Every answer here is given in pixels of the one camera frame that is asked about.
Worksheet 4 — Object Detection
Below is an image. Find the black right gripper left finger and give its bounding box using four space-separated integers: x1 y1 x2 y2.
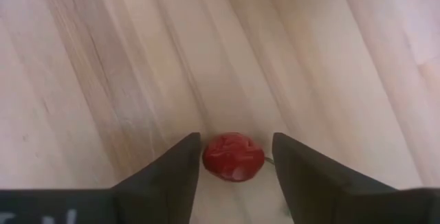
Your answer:
111 133 201 224

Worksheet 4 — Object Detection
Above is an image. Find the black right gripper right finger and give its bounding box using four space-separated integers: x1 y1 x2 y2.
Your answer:
273 133 396 224

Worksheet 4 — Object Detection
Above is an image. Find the red cherry with stem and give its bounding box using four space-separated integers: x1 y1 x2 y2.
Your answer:
201 132 276 183

